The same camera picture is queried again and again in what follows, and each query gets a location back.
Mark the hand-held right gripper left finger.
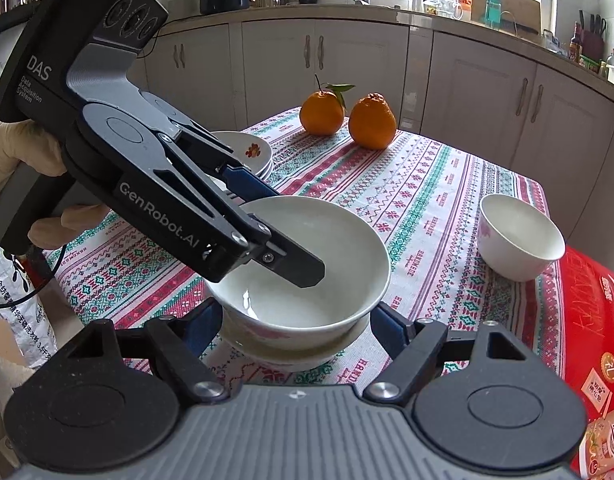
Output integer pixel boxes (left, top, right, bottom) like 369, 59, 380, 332
62, 302, 227, 404

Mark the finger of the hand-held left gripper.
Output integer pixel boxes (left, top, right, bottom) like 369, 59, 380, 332
176, 124, 284, 202
246, 219, 326, 289

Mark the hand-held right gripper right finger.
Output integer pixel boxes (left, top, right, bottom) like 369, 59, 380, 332
363, 302, 534, 404

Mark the white bowl with pink flowers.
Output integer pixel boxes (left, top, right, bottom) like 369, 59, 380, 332
204, 195, 392, 352
219, 310, 371, 374
476, 193, 567, 283

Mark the person's left hand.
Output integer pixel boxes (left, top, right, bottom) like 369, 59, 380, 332
0, 120, 110, 251

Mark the orange with green leaf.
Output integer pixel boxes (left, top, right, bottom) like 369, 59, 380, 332
299, 74, 356, 136

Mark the patterned red green tablecloth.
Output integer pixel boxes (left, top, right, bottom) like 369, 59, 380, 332
41, 105, 569, 413

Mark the bumpy orange without leaf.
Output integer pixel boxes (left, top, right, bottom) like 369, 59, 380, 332
348, 92, 398, 150

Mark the white printed sack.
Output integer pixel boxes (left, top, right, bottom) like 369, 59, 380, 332
0, 237, 58, 372

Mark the red gift box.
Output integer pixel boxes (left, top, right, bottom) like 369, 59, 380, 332
556, 245, 614, 480

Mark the white kitchen cabinet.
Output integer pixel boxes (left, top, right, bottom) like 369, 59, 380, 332
134, 2, 614, 266

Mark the brown cardboard box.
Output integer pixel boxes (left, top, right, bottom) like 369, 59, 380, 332
469, 0, 543, 37

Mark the dark sauce bottle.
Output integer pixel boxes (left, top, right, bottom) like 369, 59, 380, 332
568, 22, 583, 62

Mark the black knife block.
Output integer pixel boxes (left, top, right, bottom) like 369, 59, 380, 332
579, 9, 608, 62

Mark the black cable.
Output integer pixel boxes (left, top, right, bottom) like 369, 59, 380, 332
0, 244, 68, 312

